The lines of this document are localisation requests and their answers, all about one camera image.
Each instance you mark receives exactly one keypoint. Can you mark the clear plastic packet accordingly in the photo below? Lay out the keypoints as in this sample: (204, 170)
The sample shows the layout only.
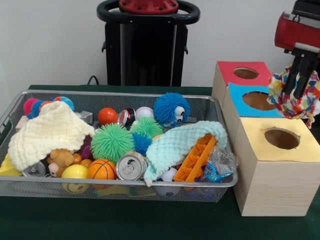
(220, 162)

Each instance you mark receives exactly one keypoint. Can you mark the wooden three-hole box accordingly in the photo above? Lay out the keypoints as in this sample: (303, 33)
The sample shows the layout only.
(275, 185)

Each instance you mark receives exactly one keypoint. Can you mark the large blue spiky ball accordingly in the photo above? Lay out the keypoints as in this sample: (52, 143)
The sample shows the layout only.
(170, 107)

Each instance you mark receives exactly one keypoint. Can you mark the green spiky ball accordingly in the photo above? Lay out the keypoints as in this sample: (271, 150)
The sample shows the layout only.
(112, 142)

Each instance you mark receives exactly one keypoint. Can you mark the white colourful spotted cloth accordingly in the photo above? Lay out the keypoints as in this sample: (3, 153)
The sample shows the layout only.
(285, 102)

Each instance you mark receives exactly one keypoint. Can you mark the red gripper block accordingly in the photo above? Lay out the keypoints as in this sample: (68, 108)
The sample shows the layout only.
(297, 35)

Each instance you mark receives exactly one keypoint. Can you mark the small brown teddy bear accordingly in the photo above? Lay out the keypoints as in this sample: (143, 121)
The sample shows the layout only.
(61, 157)

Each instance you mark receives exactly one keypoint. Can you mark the yellow ball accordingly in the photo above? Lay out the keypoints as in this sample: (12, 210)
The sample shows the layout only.
(75, 172)

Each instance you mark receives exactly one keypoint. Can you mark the cream waffle cloth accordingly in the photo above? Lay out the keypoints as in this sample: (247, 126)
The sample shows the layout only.
(50, 132)

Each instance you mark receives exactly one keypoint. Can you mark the orange plastic gear toy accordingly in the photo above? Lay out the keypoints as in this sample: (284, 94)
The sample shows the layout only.
(196, 157)

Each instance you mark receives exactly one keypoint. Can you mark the mint green waffle cloth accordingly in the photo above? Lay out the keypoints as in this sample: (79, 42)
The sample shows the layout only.
(175, 145)

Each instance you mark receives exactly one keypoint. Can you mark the small orange basketball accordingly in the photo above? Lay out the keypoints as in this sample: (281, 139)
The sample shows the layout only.
(101, 170)

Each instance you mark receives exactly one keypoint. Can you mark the clear mesh bin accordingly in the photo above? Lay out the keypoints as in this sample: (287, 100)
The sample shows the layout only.
(30, 187)

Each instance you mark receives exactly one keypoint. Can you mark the silver drink can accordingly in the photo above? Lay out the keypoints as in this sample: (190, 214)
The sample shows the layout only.
(131, 167)

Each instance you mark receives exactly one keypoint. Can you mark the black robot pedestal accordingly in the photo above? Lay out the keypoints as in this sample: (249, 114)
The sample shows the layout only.
(145, 55)

